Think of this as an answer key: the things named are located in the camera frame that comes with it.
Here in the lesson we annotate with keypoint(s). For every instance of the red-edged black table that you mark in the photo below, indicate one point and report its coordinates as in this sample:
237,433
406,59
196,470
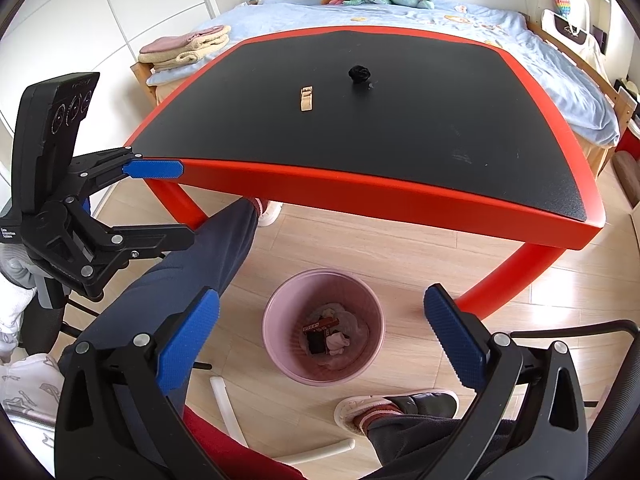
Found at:
400,110

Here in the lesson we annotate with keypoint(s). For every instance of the person's leg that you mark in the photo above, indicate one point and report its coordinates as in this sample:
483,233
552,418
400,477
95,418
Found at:
200,260
410,442

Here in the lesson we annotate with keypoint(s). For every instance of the white cloth wad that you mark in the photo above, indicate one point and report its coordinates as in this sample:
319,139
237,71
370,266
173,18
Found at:
337,344

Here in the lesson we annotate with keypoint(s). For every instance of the small beige box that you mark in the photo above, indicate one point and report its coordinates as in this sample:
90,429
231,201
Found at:
306,99

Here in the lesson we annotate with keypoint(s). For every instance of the black mesh chair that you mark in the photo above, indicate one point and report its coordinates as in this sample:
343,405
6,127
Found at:
620,420

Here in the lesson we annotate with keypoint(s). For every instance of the wooden bed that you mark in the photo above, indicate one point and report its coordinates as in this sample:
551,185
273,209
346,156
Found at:
622,105

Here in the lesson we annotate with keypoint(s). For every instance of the cream folded blanket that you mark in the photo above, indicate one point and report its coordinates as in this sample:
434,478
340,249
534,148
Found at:
175,61

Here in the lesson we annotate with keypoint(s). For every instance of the black patterned packet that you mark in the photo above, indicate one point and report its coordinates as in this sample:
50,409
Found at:
316,344

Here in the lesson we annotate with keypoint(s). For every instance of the person's shoe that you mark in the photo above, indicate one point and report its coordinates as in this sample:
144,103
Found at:
425,402
270,212

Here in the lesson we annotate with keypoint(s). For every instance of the white tote bag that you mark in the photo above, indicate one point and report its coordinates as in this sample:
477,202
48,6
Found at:
572,35

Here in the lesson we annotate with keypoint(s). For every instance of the long red box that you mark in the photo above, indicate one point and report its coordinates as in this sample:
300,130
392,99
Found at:
320,327

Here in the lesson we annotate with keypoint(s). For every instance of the pink folded blanket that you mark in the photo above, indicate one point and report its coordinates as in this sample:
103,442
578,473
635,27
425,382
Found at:
170,42

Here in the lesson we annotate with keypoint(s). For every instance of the rainbow heart bag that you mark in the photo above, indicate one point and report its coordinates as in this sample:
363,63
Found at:
562,1

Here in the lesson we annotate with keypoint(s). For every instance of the pink waste bin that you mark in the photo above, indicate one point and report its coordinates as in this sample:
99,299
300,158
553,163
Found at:
285,310

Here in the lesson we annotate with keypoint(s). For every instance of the person's left leg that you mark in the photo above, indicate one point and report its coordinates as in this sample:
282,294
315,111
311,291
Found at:
200,260

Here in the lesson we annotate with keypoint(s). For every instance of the person's right shoe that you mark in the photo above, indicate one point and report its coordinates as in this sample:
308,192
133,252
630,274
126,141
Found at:
425,402

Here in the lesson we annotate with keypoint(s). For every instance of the black wad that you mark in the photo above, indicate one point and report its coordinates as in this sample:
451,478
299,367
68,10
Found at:
358,73

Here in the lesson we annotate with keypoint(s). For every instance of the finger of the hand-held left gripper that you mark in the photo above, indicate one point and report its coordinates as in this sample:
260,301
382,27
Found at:
150,239
155,169

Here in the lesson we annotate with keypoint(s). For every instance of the white wardrobe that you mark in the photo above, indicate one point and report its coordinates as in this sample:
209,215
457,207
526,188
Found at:
100,20

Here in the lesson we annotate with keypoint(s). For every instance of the red cloth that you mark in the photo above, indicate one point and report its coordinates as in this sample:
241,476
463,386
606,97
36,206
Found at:
215,440

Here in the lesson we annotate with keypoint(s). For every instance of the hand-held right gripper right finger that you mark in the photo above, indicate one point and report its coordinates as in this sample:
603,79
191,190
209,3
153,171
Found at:
455,340

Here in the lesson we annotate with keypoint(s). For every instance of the person's left hand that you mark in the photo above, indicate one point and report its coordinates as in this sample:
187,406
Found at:
15,267

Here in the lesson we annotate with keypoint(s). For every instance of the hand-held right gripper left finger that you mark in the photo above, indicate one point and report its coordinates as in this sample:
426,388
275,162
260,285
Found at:
190,340

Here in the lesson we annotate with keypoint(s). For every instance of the person's left forearm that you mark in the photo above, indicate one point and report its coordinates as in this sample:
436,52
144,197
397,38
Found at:
10,310

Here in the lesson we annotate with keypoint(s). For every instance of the blue bedsheet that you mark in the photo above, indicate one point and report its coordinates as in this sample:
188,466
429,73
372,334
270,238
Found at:
550,60

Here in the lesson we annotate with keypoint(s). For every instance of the person's right leg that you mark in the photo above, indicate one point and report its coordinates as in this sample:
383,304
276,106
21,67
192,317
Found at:
410,442

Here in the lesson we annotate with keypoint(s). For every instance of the white printed shirt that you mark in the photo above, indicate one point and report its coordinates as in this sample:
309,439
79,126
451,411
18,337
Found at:
25,390

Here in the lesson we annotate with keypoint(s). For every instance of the white plastic tube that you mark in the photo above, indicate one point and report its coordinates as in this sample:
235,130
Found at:
227,410
322,452

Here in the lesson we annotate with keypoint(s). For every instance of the person's left shoe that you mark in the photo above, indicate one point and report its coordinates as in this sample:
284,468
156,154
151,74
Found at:
270,212

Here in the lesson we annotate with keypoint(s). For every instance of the crumpled translucent plastic bag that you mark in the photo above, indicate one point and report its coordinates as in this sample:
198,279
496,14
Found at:
357,332

